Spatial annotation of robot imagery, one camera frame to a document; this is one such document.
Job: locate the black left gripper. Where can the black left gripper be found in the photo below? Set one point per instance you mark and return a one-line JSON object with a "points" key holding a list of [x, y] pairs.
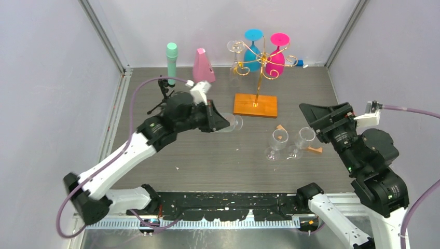
{"points": [[215, 121]]}

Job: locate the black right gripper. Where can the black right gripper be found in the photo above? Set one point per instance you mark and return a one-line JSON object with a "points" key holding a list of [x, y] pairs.
{"points": [[340, 112]]}

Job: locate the clear ribbed tumbler glass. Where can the clear ribbed tumbler glass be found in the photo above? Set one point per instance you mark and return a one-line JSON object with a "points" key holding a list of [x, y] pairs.
{"points": [[235, 122]]}

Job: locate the clear wine glass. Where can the clear wine glass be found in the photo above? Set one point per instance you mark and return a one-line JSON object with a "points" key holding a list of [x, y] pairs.
{"points": [[277, 142], [302, 140]]}

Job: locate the pink wine glass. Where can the pink wine glass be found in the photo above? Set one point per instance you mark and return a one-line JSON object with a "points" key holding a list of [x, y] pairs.
{"points": [[275, 65]]}

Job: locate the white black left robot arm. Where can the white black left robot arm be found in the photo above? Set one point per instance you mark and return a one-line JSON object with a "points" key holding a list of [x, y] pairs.
{"points": [[91, 192]]}

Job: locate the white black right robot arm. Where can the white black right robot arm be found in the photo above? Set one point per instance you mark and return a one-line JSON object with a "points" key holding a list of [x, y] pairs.
{"points": [[367, 154]]}

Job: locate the blue wine glass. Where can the blue wine glass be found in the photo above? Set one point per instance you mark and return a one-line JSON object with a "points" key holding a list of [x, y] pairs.
{"points": [[250, 55]]}

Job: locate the clear flute glass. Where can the clear flute glass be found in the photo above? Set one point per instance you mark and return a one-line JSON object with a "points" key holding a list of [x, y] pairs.
{"points": [[236, 47]]}

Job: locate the small wooden arch block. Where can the small wooden arch block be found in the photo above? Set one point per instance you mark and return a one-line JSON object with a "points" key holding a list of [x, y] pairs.
{"points": [[315, 150]]}

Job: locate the pink metronome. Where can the pink metronome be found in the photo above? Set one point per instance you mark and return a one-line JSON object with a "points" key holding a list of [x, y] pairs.
{"points": [[202, 69]]}

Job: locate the blue cube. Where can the blue cube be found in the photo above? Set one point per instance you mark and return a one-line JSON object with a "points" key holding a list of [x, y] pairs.
{"points": [[300, 63]]}

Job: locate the black mini tripod stand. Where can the black mini tripod stand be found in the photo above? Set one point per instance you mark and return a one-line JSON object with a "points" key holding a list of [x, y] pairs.
{"points": [[164, 86]]}

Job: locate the mint green microphone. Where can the mint green microphone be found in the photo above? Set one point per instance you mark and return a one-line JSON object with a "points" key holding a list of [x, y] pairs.
{"points": [[171, 54]]}

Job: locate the black base bar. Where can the black base bar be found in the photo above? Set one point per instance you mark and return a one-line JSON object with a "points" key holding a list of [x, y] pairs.
{"points": [[226, 206]]}

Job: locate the gold wire wine glass rack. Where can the gold wire wine glass rack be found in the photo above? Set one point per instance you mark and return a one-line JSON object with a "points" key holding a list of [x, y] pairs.
{"points": [[258, 105]]}

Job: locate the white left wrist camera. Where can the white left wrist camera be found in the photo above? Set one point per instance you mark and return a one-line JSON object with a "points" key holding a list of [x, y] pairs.
{"points": [[199, 91]]}

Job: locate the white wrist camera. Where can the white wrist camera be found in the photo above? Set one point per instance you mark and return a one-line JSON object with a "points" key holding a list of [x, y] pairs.
{"points": [[199, 91], [371, 117]]}

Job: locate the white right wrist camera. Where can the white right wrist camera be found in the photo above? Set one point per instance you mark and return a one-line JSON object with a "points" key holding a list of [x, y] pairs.
{"points": [[371, 117]]}

